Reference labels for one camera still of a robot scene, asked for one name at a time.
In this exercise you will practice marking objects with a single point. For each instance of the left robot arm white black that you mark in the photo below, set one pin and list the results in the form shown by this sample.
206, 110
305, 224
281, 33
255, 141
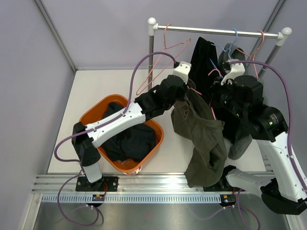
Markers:
87, 138

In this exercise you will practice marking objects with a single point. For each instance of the blue hanger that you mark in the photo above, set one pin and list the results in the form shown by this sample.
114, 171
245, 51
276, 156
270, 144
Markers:
226, 51

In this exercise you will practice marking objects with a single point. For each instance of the olive green shorts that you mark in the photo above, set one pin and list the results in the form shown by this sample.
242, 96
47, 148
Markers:
193, 120

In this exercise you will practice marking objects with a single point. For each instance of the orange plastic basket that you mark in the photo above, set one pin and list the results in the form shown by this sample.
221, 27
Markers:
129, 166

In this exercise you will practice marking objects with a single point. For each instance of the black shorts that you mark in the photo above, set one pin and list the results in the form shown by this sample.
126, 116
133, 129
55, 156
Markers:
203, 60

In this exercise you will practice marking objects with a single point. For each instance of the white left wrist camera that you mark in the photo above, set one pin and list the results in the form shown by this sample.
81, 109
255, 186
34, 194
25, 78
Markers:
182, 71

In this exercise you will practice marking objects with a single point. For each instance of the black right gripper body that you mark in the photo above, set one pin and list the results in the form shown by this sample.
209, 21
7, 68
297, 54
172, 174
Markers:
222, 97

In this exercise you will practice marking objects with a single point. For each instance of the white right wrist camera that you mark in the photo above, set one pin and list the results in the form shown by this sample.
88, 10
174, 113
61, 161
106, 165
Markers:
236, 69

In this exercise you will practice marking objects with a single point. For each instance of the grey shorts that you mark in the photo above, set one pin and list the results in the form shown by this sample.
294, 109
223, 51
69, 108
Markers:
239, 148

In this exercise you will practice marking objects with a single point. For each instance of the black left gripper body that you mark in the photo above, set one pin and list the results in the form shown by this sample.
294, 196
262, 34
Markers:
180, 96

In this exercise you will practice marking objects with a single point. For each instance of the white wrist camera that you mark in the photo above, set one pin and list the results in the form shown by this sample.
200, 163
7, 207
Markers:
236, 69
182, 71

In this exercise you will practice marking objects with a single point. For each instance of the metal clothes rack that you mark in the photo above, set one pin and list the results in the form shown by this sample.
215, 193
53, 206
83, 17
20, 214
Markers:
153, 26

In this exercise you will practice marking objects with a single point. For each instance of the aluminium mounting rail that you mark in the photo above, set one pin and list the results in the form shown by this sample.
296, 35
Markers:
120, 183

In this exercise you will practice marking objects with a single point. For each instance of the navy blue shorts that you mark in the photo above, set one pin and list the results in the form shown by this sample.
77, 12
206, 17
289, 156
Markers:
134, 143

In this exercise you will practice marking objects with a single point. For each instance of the slotted cable duct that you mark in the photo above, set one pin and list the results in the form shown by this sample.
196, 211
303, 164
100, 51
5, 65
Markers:
135, 198

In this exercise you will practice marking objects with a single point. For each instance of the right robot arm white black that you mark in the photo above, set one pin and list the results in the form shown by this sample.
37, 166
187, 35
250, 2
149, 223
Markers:
242, 99

